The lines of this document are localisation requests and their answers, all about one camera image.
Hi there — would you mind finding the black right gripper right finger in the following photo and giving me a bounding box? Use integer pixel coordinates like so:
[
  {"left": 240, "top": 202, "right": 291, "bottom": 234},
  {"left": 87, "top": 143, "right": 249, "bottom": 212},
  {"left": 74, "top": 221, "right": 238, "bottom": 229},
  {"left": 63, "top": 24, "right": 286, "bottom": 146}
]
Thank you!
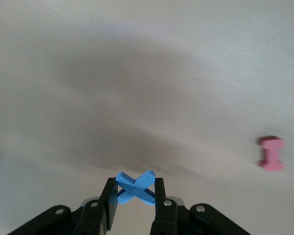
[{"left": 149, "top": 178, "right": 181, "bottom": 235}]

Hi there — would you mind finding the brown table cover sheet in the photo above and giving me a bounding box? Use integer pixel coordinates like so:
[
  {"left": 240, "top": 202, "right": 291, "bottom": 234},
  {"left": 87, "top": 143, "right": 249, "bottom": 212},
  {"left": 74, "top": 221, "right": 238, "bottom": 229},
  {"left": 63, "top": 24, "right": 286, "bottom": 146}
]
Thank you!
[{"left": 0, "top": 0, "right": 294, "bottom": 235}]

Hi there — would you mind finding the red foam letter I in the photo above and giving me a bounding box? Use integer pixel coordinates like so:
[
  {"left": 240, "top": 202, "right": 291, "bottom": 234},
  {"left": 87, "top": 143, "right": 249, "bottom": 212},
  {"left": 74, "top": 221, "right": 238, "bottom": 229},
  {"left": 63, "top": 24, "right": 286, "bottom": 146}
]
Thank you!
[{"left": 257, "top": 136, "right": 285, "bottom": 171}]

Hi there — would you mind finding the blue foam letter X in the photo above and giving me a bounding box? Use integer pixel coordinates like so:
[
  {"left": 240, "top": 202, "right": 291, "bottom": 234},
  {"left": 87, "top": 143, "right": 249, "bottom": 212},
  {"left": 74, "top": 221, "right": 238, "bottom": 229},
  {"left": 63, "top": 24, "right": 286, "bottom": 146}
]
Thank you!
[{"left": 115, "top": 170, "right": 157, "bottom": 207}]

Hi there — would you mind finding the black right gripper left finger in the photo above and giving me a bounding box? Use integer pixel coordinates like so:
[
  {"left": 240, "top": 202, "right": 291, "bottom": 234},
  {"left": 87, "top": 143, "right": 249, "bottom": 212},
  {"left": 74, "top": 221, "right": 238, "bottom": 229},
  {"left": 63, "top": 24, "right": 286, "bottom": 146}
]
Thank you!
[{"left": 73, "top": 177, "right": 119, "bottom": 235}]

